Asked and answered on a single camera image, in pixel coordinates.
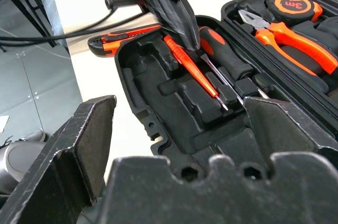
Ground black orange handled screwdriver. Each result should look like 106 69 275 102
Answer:
198 26 270 100

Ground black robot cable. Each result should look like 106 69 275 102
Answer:
0 0 201 48

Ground black plastic tool case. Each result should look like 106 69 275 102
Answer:
114 0 338 176

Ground orange handled pliers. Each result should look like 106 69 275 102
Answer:
237 9 338 76

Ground slim steel shaft screwdriver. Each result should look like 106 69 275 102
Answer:
198 50 244 105

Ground orange tester pen screwdriver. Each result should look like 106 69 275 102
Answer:
163 34 229 111

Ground silver robot body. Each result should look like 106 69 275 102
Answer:
0 128 49 201

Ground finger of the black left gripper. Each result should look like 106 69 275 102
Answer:
144 0 195 51
165 0 202 51

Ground black metal stand legs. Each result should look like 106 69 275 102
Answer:
0 0 58 53

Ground orange black tape measure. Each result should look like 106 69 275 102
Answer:
265 0 324 23

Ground orange black utility knife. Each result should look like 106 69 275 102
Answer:
88 24 162 57

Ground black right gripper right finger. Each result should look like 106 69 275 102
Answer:
243 96 338 167

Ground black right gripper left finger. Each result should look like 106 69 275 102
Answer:
0 95 117 224

